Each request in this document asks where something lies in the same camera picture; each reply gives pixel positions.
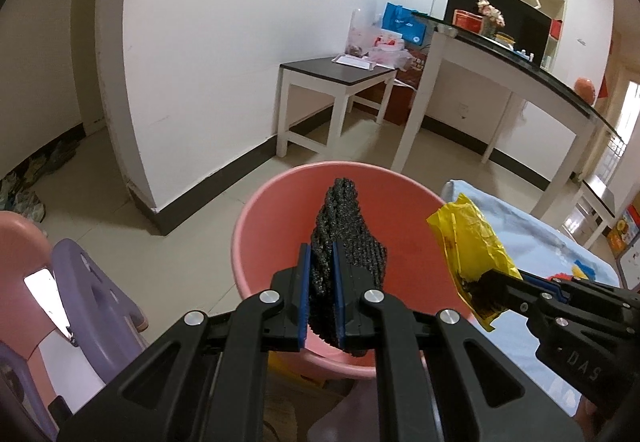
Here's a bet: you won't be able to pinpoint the pink plastic bucket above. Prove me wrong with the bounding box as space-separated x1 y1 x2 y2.
230 160 476 380

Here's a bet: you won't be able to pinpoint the papers on bench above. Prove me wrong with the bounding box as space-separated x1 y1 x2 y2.
332 54 376 72

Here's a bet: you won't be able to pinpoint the purple plastic stool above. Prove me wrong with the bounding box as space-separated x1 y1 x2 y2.
51 239 149 382

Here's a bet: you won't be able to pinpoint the red foam fruit net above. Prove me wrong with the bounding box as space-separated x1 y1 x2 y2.
548 273 573 283

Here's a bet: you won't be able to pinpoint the brown paper gift bag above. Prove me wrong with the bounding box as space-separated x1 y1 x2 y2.
396 48 427 90

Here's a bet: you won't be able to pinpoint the black foam fruit net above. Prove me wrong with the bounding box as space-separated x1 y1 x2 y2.
308 178 387 349

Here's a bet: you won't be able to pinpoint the blue shopping bag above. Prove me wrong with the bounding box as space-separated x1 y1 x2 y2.
381 2 428 46

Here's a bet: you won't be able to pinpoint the white plastic bags pile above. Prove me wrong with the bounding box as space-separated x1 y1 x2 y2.
345 8 412 71

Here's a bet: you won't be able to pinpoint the person's right hand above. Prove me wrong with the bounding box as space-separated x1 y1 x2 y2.
573 396 604 440

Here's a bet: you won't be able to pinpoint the right low black-top bench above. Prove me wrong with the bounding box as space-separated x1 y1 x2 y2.
561 175 616 251

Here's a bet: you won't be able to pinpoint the yellow foam fruit net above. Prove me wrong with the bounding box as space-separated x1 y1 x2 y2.
572 260 597 282

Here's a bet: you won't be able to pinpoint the orange pomelo fruit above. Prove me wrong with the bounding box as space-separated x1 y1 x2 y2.
574 77 598 106

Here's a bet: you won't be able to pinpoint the yellow plastic wrapper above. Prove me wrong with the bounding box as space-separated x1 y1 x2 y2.
426 193 523 332

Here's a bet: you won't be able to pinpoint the low black-top bench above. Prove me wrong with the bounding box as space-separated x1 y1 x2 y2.
561 175 616 251
276 57 397 159

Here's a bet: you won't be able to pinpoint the colourful cardboard box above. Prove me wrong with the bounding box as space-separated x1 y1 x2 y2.
606 204 639 258

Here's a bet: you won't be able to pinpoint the pink plastic chair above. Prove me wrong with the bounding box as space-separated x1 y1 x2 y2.
1 211 67 420

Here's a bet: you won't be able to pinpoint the flower bouquet in vase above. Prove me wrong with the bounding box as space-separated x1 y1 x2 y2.
477 0 506 38

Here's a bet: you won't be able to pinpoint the red box on table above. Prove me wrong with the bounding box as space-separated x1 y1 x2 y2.
452 9 483 34

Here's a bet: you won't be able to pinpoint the light blue floral cloth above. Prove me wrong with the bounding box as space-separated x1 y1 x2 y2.
440 180 620 415

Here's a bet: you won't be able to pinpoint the red bin under table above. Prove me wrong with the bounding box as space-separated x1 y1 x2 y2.
358 83 414 126

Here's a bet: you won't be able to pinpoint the white children's drawing board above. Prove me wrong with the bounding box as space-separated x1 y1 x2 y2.
616 235 640 292

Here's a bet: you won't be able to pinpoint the left low black-top bench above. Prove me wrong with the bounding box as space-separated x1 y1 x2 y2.
276 57 397 159

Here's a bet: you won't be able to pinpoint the black monitor screen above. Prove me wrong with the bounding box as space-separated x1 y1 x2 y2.
445 0 551 66

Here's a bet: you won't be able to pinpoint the white glass-top console table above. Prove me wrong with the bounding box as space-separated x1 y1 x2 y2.
390 11 617 219

